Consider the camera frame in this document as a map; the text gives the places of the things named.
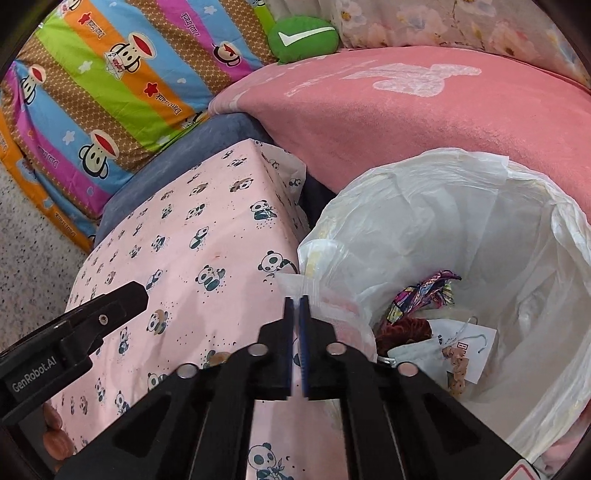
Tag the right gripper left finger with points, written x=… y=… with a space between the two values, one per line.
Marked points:
x=197 y=423

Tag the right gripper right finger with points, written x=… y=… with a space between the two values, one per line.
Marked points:
x=398 y=423

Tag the light blue grey sock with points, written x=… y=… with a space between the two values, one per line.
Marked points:
x=427 y=355

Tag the dark red velvet scrunchie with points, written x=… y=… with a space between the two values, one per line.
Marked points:
x=405 y=331

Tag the white paper tag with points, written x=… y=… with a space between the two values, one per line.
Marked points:
x=466 y=346

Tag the colourful patterned ribbon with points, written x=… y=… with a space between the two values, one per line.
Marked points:
x=436 y=290

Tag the pink clear plastic packet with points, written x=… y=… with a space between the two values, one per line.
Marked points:
x=351 y=326

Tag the white plastic trash bag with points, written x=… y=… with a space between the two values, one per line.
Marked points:
x=521 y=248

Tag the person's left hand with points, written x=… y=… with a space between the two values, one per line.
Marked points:
x=55 y=440

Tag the pink panda print cloth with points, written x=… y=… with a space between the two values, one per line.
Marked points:
x=207 y=248

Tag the blue mattress cushion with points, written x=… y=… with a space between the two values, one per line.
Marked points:
x=211 y=137

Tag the colourful monkey striped quilt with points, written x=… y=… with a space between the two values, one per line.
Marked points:
x=91 y=91

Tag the pink blanket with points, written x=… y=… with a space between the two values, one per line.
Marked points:
x=345 y=113

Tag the green check mark cushion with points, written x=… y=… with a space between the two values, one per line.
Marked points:
x=301 y=37

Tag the grey floral bedsheet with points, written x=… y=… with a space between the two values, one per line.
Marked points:
x=514 y=29

